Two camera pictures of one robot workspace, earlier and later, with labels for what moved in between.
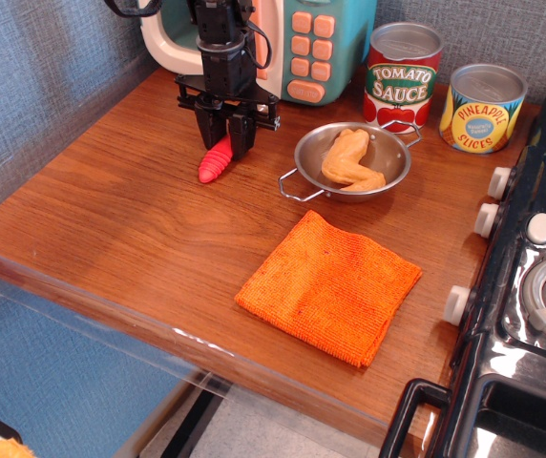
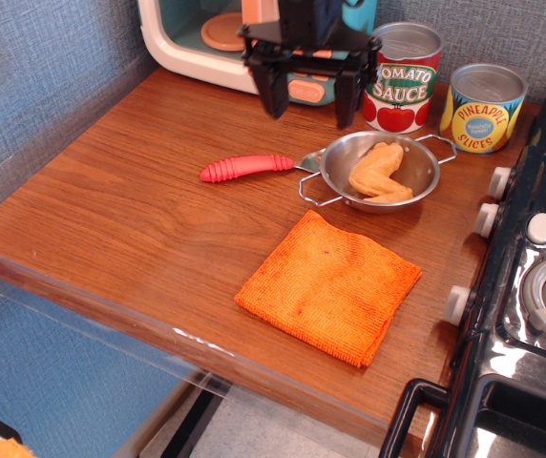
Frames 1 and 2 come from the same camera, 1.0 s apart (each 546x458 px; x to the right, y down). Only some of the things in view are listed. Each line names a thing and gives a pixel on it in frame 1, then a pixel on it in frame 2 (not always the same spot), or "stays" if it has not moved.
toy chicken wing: [342, 164] → [372, 175]
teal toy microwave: [319, 47] stays
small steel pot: [387, 153] → [340, 158]
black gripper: [228, 95] → [307, 39]
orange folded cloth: [329, 288] stays
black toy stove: [515, 393] stays
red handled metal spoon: [216, 159] → [244, 164]
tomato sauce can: [401, 75] stays
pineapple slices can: [481, 108] stays
